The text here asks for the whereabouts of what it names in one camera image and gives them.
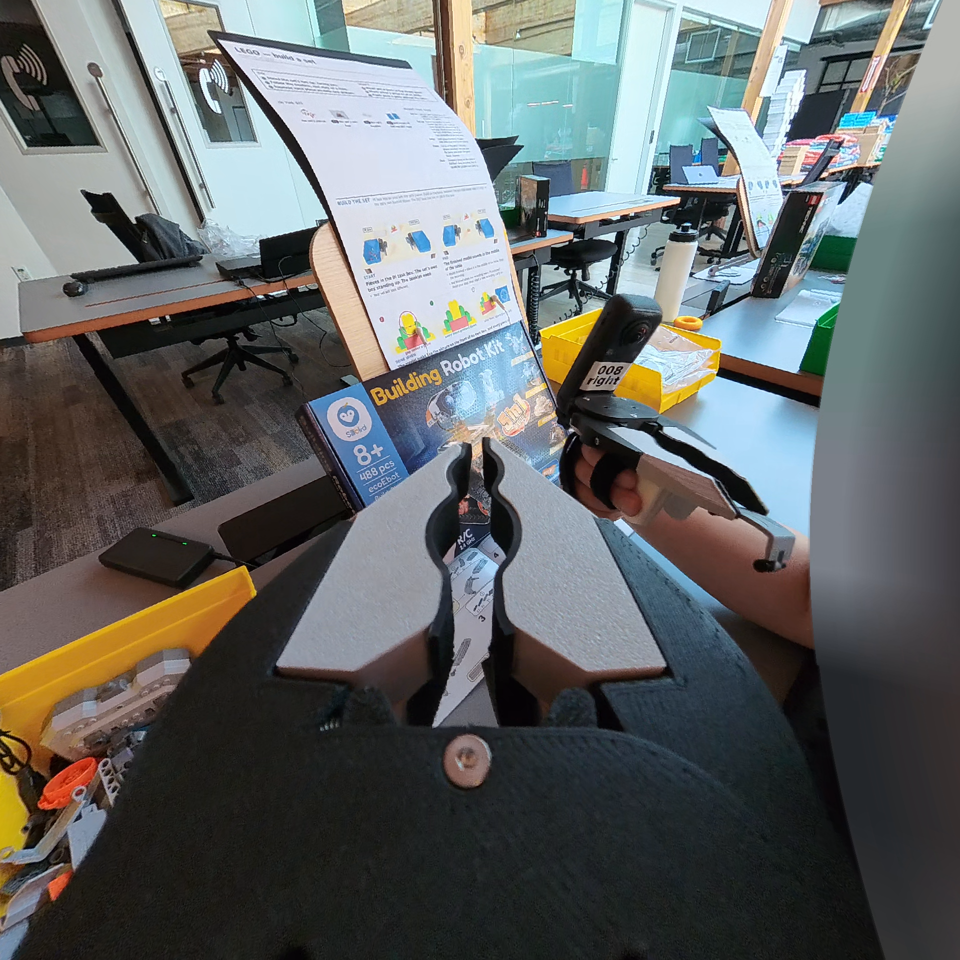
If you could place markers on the grey motor block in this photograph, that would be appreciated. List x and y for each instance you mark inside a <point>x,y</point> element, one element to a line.
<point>112,705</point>

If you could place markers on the clear plastic bag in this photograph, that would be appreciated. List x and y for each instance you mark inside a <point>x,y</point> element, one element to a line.
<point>675,360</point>

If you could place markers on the white water bottle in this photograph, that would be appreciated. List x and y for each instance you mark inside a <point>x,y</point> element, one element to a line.
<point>675,277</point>

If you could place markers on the shallow yellow bin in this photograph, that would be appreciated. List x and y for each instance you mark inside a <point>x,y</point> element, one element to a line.
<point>570,352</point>

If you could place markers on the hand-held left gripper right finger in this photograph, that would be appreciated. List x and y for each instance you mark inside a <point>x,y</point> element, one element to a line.
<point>577,592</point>

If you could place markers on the stack of white boxes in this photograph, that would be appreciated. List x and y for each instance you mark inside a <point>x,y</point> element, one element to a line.
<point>787,105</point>

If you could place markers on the black office chair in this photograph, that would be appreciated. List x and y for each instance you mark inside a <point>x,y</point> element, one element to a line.
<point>187,300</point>
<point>585,262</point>

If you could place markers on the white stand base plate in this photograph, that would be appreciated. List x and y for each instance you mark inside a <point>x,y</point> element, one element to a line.
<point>724,268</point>

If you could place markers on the green storage bin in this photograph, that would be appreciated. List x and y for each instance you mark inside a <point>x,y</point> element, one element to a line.
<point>821,345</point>
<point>832,255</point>

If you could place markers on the white door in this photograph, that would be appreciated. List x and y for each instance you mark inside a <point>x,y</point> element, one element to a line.
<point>195,90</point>

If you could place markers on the orange gear wheel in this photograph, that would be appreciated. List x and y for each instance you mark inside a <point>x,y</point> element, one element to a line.
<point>67,784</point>

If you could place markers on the grey curved building beam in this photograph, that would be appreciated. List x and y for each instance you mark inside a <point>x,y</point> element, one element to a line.
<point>772,536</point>

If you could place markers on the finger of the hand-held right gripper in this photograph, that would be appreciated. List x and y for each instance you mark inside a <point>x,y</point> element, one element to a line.
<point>679,431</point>
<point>690,487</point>

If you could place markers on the wooden pillar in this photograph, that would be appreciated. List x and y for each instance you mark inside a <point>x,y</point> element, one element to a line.
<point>457,60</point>
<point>877,52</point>
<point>769,75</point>

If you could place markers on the blue robot kit box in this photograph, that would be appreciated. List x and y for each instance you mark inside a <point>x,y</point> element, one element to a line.
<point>420,420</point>

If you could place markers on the pile of grey building parts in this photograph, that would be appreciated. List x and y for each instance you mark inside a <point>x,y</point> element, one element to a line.
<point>60,847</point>

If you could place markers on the black keyboard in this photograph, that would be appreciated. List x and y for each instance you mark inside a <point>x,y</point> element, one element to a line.
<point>135,268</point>

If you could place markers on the phone sign window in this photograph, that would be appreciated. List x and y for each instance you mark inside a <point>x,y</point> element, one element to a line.
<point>45,75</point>

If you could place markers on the open black folder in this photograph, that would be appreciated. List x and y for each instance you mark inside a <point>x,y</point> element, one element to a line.
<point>499,154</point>

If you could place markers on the small black product box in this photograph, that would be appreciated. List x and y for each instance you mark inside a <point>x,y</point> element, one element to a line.
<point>534,202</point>

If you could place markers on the black external drive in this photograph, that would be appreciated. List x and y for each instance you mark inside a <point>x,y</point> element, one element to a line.
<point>157,556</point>

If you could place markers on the white instruction booklet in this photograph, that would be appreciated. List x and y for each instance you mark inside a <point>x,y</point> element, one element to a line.
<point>469,645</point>

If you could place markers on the person's right forearm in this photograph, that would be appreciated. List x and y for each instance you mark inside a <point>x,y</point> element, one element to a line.
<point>735,592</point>

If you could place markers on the large black product box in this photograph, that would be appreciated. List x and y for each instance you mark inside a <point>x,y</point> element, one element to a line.
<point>795,240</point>

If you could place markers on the black docking box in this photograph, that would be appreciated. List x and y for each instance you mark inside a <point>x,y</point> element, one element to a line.
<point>262,255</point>

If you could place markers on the office desk with wooden edge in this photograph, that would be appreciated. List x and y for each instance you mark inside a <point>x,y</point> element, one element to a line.
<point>694,187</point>
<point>150,300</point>
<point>607,206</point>
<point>750,352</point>
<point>540,240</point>

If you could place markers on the crumpled clear plastic wrap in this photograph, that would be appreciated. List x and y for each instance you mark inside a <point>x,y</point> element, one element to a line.
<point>225,238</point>

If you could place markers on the black computer mouse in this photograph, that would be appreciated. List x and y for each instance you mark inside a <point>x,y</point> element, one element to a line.
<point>73,289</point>

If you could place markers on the stack of colourful packets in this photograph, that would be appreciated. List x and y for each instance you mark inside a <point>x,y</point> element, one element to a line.
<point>832,146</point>

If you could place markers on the silver laptop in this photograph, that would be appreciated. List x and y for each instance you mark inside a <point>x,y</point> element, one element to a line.
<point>701,174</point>

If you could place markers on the white patterned sheet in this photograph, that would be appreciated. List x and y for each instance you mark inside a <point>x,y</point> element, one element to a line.
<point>855,210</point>

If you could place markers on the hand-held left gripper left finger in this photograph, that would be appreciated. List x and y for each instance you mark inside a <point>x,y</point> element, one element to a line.
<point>360,592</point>

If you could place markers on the white folded booklet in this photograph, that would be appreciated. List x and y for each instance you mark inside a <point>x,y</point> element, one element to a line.
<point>806,307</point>

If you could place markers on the deep yellow parts bin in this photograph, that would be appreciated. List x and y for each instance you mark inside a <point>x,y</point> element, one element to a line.
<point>135,637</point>

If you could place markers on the person's right hand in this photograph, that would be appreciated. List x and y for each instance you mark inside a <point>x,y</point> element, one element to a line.
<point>622,491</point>

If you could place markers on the yellow building piece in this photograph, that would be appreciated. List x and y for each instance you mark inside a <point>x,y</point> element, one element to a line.
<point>7,814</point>

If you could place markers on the black flat pad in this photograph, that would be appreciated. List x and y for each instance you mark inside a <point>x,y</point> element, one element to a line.
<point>285,517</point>

